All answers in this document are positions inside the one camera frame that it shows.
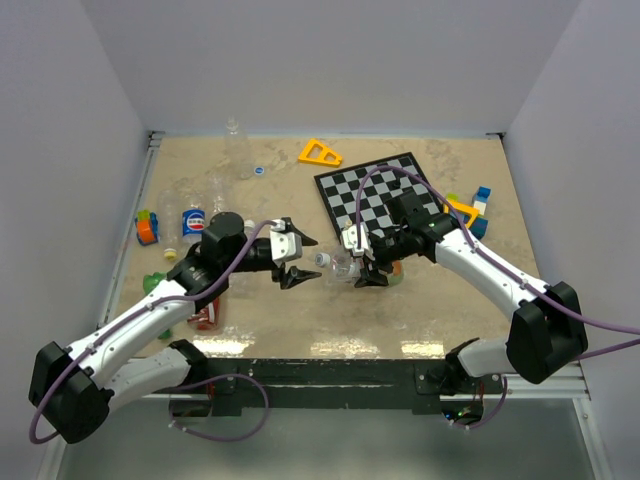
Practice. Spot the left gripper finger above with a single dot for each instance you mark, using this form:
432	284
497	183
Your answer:
291	228
292	277

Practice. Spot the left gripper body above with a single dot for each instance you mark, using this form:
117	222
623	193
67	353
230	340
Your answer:
253	260

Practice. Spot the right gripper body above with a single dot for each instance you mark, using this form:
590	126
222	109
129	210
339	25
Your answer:
391	248

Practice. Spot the grapefruit tea bottle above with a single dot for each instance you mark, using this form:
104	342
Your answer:
343	269

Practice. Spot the white tea bottle cap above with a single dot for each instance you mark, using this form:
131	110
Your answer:
322	260

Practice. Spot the clear Pocari bottle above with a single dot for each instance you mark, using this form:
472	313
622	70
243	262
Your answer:
238	149

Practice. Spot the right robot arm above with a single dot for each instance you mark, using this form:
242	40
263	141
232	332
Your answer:
544	334

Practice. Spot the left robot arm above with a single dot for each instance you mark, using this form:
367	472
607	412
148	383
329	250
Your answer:
76	387

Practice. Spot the clear slim bottle white cap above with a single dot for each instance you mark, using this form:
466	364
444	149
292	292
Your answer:
242	285

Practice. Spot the red label tea bottle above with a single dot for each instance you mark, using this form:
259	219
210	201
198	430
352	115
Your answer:
206	319

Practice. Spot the Pepsi label bottle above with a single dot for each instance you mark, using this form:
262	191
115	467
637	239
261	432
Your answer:
193	217

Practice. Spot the clear bottle yellow cap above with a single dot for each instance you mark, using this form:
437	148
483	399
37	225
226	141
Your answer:
169	223

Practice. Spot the green plastic bottle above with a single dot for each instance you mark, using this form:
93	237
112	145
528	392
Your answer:
149	283

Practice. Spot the chessboard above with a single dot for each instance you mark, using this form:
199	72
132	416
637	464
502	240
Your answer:
338	190

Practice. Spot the yellow triangle toy far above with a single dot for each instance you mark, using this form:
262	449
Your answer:
317	153

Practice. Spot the yellow triangle toy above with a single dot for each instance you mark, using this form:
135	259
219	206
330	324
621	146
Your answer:
466	212
317	153

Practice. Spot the yellow triangle toy right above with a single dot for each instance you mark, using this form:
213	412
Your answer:
466	212

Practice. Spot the blue toy blocks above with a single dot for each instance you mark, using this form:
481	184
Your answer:
479	200

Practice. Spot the colourful toy car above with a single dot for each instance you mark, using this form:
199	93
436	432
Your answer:
146	225

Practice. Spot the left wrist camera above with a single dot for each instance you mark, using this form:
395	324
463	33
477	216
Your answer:
284	247

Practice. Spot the black table front rail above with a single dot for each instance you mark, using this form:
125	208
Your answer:
357	384

